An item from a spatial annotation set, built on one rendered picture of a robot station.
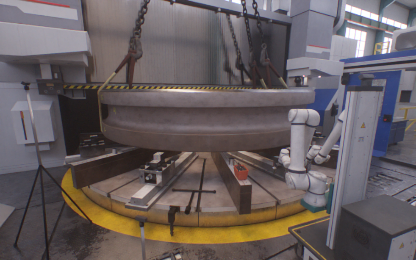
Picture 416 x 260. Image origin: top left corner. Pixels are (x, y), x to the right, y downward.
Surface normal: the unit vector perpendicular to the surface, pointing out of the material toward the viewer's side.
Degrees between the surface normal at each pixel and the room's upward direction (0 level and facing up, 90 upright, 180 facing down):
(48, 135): 90
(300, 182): 80
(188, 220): 90
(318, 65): 90
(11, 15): 90
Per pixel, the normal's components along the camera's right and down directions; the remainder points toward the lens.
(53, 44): 0.45, 0.18
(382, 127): -0.89, 0.09
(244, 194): 0.14, 0.19
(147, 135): -0.36, 0.18
